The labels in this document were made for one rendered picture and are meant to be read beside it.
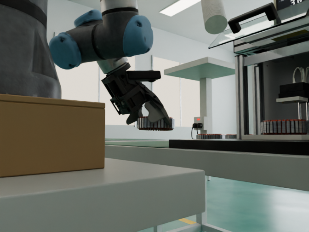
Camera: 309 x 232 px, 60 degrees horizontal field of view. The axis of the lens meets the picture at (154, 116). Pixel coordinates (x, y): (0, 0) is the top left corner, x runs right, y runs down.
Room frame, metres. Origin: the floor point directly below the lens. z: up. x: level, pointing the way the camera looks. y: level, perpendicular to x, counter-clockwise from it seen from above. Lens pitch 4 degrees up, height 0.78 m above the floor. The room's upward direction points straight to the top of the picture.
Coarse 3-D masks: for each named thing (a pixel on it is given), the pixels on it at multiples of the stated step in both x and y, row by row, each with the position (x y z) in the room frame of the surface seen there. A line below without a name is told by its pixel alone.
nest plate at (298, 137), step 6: (246, 138) 0.69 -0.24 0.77; (252, 138) 0.68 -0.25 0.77; (258, 138) 0.66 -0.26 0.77; (264, 138) 0.65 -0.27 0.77; (270, 138) 0.64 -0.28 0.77; (276, 138) 0.63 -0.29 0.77; (282, 138) 0.62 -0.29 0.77; (288, 138) 0.61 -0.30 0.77; (294, 138) 0.60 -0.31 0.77; (300, 138) 0.58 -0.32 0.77; (306, 138) 0.60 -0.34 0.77
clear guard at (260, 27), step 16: (304, 0) 0.54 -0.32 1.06; (288, 16) 0.53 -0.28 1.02; (304, 16) 0.50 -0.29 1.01; (224, 32) 0.70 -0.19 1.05; (240, 32) 0.62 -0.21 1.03; (256, 32) 0.58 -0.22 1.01; (272, 32) 0.71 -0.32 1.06; (288, 32) 0.71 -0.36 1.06; (304, 32) 0.71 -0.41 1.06; (208, 48) 0.68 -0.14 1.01; (272, 48) 0.85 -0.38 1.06
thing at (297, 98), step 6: (288, 84) 0.72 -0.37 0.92; (294, 84) 0.71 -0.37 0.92; (300, 84) 0.70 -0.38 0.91; (306, 84) 0.70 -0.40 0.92; (282, 90) 0.73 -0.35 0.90; (288, 90) 0.72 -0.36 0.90; (294, 90) 0.71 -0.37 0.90; (300, 90) 0.70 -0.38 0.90; (306, 90) 0.70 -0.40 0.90; (282, 96) 0.73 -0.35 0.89; (288, 96) 0.72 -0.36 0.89; (294, 96) 0.71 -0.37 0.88; (300, 96) 0.70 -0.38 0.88; (306, 96) 0.69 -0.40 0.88; (288, 102) 0.73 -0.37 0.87; (294, 102) 0.73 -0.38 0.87; (300, 102) 0.79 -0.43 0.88; (306, 102) 0.78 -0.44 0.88; (300, 108) 0.79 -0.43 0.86; (306, 108) 0.78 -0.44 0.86; (300, 114) 0.79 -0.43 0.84; (306, 114) 0.78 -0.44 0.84
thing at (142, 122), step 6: (138, 120) 0.76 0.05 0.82; (144, 120) 0.74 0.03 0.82; (162, 120) 0.74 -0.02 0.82; (174, 120) 0.77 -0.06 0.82; (138, 126) 0.76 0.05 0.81; (144, 126) 0.74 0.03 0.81; (150, 126) 0.74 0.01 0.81; (156, 126) 0.73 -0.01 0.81; (162, 126) 0.73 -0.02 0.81; (168, 126) 0.74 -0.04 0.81; (174, 126) 0.77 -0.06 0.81
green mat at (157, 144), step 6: (108, 144) 0.94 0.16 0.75; (114, 144) 0.94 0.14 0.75; (120, 144) 0.94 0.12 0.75; (126, 144) 0.94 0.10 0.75; (132, 144) 0.94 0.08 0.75; (138, 144) 0.94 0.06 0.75; (144, 144) 0.94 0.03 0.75; (150, 144) 0.94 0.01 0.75; (156, 144) 0.94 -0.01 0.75; (162, 144) 0.94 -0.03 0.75; (168, 144) 0.94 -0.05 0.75
